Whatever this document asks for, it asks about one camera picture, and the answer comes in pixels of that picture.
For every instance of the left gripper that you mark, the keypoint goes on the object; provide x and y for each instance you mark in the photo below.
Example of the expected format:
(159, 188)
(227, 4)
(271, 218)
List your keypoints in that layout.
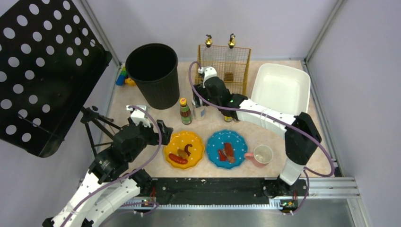
(163, 137)

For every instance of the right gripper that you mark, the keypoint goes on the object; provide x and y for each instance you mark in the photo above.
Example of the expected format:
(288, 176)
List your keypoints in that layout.
(198, 95)

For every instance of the silver lid jar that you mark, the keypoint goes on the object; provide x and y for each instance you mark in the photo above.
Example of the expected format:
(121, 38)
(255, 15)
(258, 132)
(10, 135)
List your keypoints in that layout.
(199, 112)

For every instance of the sauce bottle yellow cap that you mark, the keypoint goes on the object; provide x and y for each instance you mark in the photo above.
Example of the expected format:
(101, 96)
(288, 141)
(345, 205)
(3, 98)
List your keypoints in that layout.
(185, 112)

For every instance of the glass oil bottle brown liquid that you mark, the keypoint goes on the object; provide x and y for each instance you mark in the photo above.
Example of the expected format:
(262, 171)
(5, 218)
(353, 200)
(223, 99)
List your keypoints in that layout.
(230, 60)

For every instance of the glass oil bottle clear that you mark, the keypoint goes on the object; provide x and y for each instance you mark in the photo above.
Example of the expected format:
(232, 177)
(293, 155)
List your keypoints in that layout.
(208, 55)

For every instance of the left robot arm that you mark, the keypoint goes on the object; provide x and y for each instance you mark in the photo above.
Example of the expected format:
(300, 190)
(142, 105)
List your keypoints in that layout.
(105, 188)

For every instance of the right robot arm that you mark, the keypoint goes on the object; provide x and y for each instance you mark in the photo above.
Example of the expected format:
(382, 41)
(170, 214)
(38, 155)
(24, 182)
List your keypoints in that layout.
(299, 132)

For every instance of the yellow dotted plate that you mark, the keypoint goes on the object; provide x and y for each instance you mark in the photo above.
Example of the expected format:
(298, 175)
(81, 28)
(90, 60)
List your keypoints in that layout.
(178, 141)

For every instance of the brown food piece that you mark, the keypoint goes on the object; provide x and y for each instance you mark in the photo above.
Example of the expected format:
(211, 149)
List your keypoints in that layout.
(181, 153)

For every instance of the red sausage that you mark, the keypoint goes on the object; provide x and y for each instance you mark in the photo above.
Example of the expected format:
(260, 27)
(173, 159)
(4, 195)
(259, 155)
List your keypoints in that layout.
(178, 159)

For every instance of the dark curved sausage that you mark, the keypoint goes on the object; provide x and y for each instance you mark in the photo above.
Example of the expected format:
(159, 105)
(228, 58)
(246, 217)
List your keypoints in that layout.
(186, 149)

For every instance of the small yellow label bottle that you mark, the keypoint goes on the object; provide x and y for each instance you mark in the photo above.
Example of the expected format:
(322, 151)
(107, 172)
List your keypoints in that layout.
(228, 119)

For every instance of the blue dotted plate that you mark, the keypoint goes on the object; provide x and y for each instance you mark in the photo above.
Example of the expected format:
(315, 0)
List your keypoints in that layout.
(216, 143)

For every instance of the black ribbed trash bin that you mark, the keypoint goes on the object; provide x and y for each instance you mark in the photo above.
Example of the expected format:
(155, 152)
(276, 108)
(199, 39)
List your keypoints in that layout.
(153, 67)

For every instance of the red meat pieces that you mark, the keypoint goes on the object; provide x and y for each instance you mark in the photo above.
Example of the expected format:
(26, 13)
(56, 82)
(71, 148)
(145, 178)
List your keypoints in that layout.
(227, 153)

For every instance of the colourful toy blocks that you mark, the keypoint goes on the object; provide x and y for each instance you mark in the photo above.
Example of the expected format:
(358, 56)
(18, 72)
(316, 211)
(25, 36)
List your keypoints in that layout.
(124, 79)

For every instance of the white plastic tub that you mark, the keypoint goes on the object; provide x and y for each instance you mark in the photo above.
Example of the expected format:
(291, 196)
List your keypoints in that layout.
(282, 88)

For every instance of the pink mug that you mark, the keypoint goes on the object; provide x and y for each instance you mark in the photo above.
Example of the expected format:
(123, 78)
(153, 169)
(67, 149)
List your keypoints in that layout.
(261, 156)

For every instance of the black perforated stand panel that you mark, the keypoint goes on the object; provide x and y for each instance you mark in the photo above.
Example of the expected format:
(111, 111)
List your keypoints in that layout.
(50, 62)

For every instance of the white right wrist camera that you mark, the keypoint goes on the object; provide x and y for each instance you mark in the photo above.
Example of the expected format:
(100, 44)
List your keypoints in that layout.
(206, 73)

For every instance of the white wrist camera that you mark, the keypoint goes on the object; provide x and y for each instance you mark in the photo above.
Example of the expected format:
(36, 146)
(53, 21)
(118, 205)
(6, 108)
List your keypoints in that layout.
(136, 117)
(206, 73)

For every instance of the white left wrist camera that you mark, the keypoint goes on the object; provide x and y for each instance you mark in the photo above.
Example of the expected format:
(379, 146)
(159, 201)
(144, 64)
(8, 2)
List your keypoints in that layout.
(136, 117)

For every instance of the gold wire basket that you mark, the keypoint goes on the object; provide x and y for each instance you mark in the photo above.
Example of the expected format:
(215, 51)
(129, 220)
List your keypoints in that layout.
(239, 85)

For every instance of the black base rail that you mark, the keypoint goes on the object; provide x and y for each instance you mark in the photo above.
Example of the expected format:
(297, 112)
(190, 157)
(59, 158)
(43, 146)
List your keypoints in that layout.
(220, 191)

